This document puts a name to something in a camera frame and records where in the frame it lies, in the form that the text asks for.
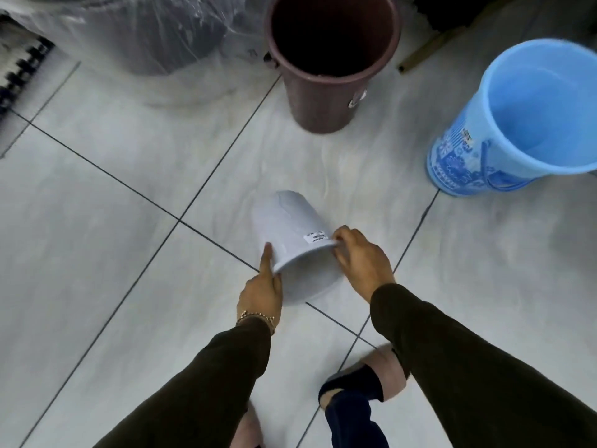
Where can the person's right fingers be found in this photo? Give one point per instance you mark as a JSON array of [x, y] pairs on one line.
[[343, 240]]

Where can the person's right pink slipper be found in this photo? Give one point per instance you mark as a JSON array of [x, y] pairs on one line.
[[368, 373]]

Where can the person's pink slipper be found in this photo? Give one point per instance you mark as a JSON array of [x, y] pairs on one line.
[[247, 429], [368, 373]]

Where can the person's right forearm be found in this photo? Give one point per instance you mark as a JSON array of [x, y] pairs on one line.
[[485, 373]]

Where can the person's left pink slipper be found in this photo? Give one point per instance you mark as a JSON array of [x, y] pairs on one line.
[[247, 429]]

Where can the person's left thumb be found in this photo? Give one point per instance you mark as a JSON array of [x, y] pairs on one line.
[[266, 258]]

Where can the person's left hand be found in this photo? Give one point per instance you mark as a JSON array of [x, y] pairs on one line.
[[260, 291]]

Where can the person's navy trouser leg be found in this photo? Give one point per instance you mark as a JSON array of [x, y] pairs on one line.
[[352, 419]]

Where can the clear plastic wrapped buckets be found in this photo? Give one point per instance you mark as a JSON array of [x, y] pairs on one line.
[[135, 37]]

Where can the brown plastic bucket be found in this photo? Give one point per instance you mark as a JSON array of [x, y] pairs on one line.
[[329, 60]]

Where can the wooden stick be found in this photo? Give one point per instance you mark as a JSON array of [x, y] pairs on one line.
[[447, 39]]

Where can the black and white patterned mat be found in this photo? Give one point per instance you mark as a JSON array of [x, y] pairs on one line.
[[21, 65]]

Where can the white plastic bucket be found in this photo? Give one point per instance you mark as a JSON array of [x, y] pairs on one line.
[[298, 244]]

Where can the blue plastic bucket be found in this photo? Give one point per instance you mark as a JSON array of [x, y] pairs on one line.
[[517, 121]]

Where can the person's left forearm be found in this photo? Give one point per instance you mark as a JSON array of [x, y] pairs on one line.
[[198, 391]]

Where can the person's right hand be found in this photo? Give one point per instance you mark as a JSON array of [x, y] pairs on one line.
[[364, 263]]

